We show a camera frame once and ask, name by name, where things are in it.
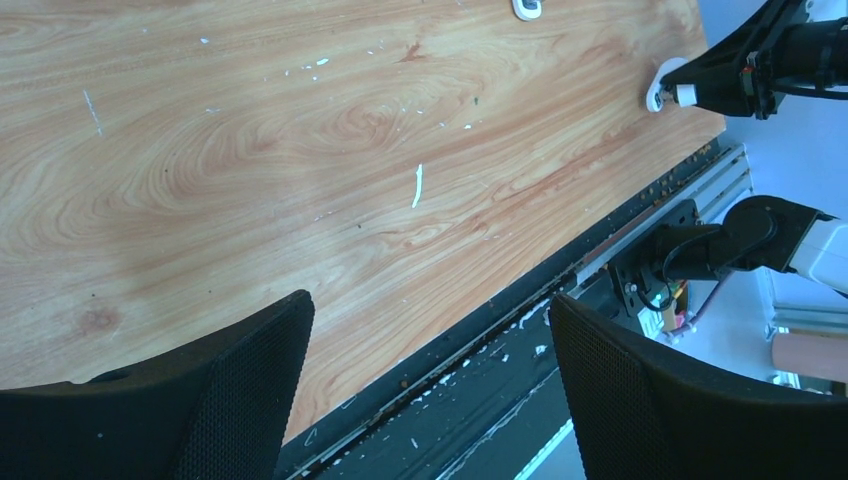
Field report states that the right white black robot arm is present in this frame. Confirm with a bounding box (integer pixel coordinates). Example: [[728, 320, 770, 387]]
[[609, 1, 847, 311]]

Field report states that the white debris strip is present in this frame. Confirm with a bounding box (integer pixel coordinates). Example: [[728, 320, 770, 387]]
[[411, 164, 423, 209]]

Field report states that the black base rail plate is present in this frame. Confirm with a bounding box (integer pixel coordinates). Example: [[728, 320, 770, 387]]
[[274, 139, 750, 479]]

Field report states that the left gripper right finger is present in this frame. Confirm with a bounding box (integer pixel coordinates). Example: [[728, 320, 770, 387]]
[[550, 295, 847, 479]]

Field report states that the white stapler body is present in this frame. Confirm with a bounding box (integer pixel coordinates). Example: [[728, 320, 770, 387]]
[[511, 0, 543, 22]]

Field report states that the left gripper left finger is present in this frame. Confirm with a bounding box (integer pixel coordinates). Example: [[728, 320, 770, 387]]
[[1, 290, 315, 479]]

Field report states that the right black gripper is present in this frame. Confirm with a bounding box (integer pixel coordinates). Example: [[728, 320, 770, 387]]
[[663, 1, 847, 120]]

